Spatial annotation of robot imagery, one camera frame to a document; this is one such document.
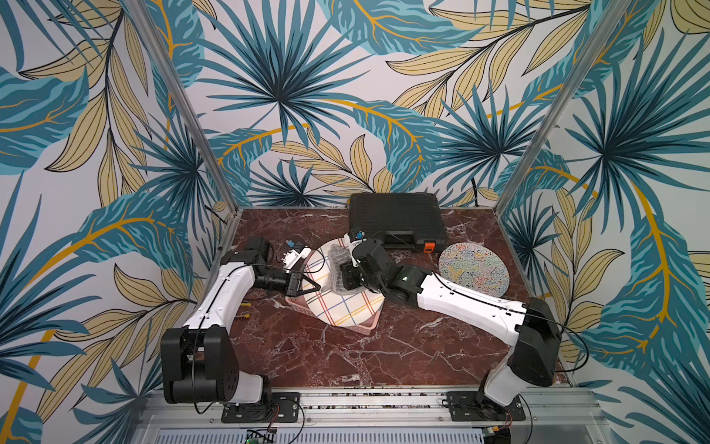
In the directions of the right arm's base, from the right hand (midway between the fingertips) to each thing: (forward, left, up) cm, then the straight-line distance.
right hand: (341, 265), depth 77 cm
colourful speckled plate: (+12, -49, -22) cm, 55 cm away
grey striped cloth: (0, +1, +4) cm, 4 cm away
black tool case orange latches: (+36, -25, -21) cm, 48 cm away
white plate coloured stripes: (-9, -3, -9) cm, 13 cm away
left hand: (-6, +7, -3) cm, 10 cm away
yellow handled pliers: (-6, +32, -20) cm, 38 cm away
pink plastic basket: (-5, +13, -13) cm, 19 cm away
